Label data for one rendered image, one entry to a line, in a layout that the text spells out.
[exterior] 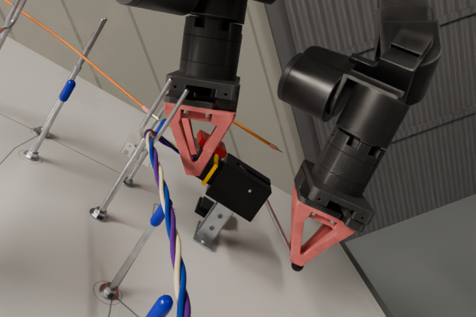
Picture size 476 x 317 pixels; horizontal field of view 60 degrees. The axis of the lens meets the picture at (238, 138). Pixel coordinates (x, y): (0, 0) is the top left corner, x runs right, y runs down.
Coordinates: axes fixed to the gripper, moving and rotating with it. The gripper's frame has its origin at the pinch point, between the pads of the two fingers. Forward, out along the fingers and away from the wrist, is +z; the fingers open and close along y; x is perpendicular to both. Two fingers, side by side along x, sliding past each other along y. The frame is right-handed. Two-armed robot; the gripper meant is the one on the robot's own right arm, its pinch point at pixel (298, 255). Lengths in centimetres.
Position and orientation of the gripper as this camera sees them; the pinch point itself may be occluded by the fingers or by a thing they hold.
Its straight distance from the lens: 47.6
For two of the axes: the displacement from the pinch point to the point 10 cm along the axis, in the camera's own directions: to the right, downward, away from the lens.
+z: -4.0, 8.9, 2.2
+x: 9.1, 4.1, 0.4
